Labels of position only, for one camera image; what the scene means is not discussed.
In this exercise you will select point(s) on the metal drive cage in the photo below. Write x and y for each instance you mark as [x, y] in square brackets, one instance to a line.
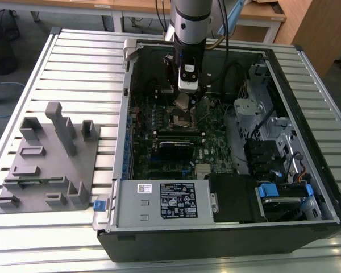
[245, 109]

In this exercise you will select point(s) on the blue disk carrier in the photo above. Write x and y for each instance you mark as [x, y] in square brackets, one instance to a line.
[268, 190]

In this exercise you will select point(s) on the green RAM stick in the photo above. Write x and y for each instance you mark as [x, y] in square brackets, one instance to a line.
[31, 181]

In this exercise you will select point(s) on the black plastic drive bracket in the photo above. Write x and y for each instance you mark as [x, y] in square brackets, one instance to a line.
[261, 155]

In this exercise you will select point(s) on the CPU socket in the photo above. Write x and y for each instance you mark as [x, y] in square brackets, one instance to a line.
[179, 120]

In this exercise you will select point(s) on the black graphics card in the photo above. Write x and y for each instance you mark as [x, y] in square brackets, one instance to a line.
[176, 155]

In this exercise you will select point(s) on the green motherboard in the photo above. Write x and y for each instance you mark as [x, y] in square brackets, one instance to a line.
[216, 148]

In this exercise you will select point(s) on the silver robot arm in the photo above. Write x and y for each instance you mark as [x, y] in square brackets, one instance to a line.
[190, 25]

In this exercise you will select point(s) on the black round bin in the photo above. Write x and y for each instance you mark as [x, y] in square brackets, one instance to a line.
[4, 61]

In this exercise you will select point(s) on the black mesh basket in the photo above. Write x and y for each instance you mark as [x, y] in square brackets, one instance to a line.
[5, 28]

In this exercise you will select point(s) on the black PC case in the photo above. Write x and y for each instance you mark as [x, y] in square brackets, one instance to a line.
[187, 244]

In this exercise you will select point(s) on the grey parts rack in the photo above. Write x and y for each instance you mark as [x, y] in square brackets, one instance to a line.
[54, 170]

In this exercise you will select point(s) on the pale blue teach pendant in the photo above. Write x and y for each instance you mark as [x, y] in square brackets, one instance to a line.
[230, 21]

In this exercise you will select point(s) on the grey power supply unit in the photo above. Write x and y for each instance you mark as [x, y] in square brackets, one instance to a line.
[130, 204]

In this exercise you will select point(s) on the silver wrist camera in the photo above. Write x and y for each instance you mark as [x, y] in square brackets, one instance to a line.
[189, 85]

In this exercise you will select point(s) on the silver chipset heatsink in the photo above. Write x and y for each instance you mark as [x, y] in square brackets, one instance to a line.
[203, 169]

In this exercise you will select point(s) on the wooden cabinet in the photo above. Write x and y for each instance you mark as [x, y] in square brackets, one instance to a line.
[324, 28]

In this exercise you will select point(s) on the blue case latch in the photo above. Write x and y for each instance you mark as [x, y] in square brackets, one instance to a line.
[99, 206]

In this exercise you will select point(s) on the silver CPU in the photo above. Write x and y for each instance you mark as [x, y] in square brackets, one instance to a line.
[182, 101]

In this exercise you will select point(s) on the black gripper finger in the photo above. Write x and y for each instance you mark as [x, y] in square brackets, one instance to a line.
[169, 69]
[194, 113]

